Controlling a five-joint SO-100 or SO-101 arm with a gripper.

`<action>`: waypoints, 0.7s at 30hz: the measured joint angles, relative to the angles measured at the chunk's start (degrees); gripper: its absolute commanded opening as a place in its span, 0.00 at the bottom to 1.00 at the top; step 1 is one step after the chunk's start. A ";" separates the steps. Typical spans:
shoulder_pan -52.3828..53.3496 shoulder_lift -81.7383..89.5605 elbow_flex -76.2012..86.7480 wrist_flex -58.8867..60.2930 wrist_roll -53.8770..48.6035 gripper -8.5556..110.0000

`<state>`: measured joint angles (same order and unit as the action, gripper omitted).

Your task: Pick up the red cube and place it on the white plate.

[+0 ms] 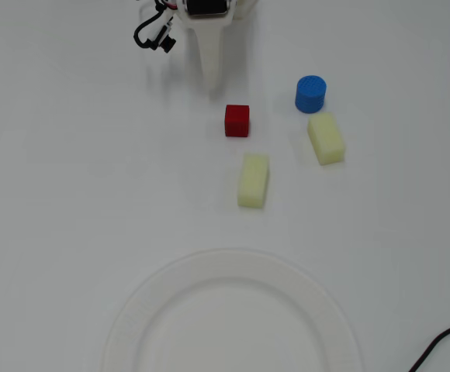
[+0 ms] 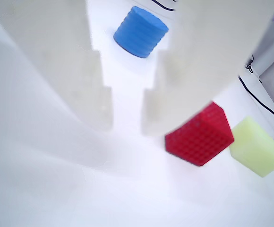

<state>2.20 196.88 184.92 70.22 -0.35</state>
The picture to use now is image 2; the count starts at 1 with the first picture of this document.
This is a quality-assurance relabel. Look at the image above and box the blue ribbed cylinder block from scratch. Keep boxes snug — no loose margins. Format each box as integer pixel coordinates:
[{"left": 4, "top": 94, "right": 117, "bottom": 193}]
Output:
[{"left": 112, "top": 6, "right": 170, "bottom": 59}]

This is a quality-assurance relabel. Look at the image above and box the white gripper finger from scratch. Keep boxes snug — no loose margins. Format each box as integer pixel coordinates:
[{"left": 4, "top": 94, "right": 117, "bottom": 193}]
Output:
[
  {"left": 0, "top": 0, "right": 114, "bottom": 130},
  {"left": 140, "top": 0, "right": 274, "bottom": 137}
]

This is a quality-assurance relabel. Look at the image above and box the pale yellow rectangular block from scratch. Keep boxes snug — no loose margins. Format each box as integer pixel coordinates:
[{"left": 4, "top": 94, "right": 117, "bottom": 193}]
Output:
[{"left": 229, "top": 115, "right": 274, "bottom": 178}]

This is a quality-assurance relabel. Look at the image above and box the red cube block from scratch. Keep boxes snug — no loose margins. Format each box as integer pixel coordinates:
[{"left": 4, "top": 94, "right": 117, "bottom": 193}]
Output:
[{"left": 164, "top": 101, "right": 235, "bottom": 167}]

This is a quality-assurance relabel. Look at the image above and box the small black cable tangle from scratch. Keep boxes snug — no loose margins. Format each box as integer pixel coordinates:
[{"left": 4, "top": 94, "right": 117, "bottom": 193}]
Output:
[{"left": 245, "top": 54, "right": 256, "bottom": 74}]

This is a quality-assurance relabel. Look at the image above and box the thin black cable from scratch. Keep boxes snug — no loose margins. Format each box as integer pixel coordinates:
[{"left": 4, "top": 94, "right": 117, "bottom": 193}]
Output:
[
  {"left": 151, "top": 0, "right": 177, "bottom": 12},
  {"left": 238, "top": 75, "right": 274, "bottom": 128}
]

